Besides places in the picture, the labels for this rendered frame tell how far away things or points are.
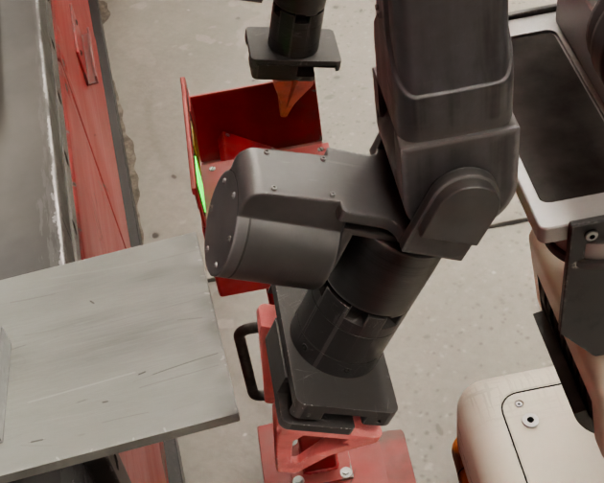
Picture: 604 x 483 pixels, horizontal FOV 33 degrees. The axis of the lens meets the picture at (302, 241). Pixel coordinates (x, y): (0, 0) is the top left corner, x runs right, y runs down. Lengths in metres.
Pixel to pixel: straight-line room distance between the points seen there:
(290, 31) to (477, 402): 0.68
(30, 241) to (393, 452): 0.97
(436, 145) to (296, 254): 0.10
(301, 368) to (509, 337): 1.41
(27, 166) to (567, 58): 0.57
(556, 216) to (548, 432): 0.83
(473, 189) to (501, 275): 1.61
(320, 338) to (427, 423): 1.29
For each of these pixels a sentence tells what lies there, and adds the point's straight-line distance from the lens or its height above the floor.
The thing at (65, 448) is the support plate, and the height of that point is 1.00.
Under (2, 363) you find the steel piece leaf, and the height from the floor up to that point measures 1.02.
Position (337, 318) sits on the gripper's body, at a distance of 0.58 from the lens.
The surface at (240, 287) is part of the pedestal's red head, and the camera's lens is 1.21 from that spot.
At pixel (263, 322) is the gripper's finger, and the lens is 0.66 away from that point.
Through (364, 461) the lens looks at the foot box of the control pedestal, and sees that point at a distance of 1.71.
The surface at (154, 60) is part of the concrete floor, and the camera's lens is 2.76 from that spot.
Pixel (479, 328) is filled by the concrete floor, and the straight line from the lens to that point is 2.01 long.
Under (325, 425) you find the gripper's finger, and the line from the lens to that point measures 0.61.
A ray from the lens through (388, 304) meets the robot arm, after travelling 0.57.
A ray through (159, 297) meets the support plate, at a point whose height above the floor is 1.00.
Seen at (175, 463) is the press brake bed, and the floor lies 0.05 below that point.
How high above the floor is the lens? 1.57
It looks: 46 degrees down
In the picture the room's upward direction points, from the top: 9 degrees counter-clockwise
